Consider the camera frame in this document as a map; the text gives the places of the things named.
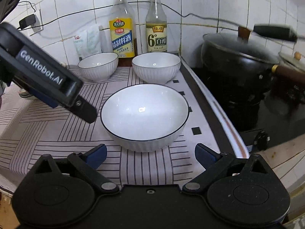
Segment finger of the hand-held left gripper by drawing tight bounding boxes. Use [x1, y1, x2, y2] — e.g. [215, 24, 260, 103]
[68, 97, 97, 124]
[29, 89, 60, 108]

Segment black handle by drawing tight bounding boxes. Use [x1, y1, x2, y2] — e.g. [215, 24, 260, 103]
[253, 24, 298, 42]

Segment black gas stove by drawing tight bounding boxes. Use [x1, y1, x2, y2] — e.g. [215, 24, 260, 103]
[188, 67, 305, 148]

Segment striped tablecloth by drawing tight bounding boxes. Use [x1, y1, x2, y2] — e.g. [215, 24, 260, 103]
[0, 55, 248, 191]

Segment black power cable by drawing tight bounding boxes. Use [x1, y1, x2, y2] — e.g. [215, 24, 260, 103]
[36, 1, 255, 30]
[18, 1, 36, 16]

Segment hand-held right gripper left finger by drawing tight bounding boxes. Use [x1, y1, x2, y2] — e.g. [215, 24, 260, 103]
[31, 144, 120, 191]

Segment yellow label cooking wine bottle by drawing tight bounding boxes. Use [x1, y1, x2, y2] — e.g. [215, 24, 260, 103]
[109, 0, 136, 58]

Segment clear vinegar bottle yellow cap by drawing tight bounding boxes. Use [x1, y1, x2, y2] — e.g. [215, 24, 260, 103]
[145, 0, 168, 53]

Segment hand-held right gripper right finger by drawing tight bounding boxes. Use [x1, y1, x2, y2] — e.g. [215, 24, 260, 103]
[182, 143, 274, 192]

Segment white salt bag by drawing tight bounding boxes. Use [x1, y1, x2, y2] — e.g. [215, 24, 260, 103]
[73, 25, 105, 61]

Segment black power adapter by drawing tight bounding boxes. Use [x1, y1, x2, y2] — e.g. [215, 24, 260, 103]
[19, 14, 37, 30]

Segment white ribbed bowl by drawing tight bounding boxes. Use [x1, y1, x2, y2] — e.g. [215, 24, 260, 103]
[100, 84, 190, 152]
[78, 52, 119, 82]
[132, 52, 181, 84]

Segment white wall socket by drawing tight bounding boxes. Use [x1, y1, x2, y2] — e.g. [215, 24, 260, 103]
[30, 10, 45, 33]

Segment glass wok lid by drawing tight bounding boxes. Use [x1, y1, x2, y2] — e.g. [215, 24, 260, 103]
[202, 26, 280, 64]

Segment white enamel pot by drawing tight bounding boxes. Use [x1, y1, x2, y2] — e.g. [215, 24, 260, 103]
[279, 51, 305, 73]

